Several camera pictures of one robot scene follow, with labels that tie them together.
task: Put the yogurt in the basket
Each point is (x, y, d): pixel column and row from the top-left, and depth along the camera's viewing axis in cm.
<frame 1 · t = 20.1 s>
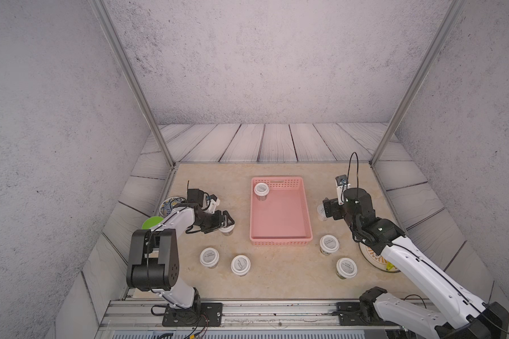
left hand: (229, 223, 90), fingers open
right hand: (341, 195, 76), fingers open
pink perforated plastic basket: (282, 219, 93), point 7 cm above the table
yogurt cup front left outer: (209, 257, 82), point 7 cm above the table
yogurt cup front left inner: (240, 265, 81), point 6 cm above the table
yogurt cup far right: (261, 190, 101), point 9 cm above the table
yogurt cup right: (328, 244, 85), point 7 cm above the table
yogurt cup front right: (346, 268, 79), point 7 cm above the table
blue yellow patterned bowl: (167, 203, 103), point 3 cm above the table

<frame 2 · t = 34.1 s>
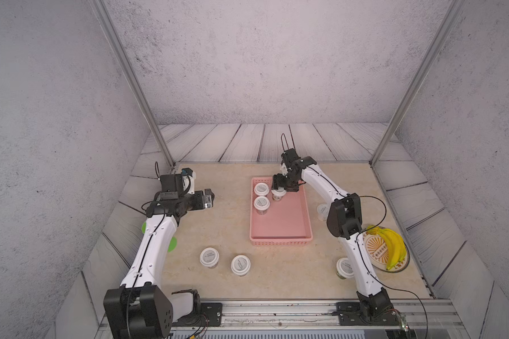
left hand: (205, 195, 81), fingers open
right hand: (277, 187, 100), fingers open
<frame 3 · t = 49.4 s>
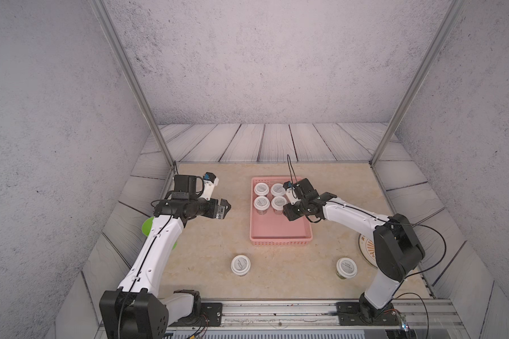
left hand: (221, 203, 79), fingers open
right hand: (288, 209, 91), fingers open
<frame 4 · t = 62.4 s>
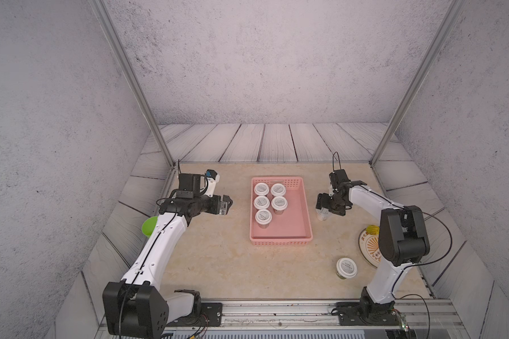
left hand: (223, 198, 81), fingers open
right hand: (325, 206, 96), fingers open
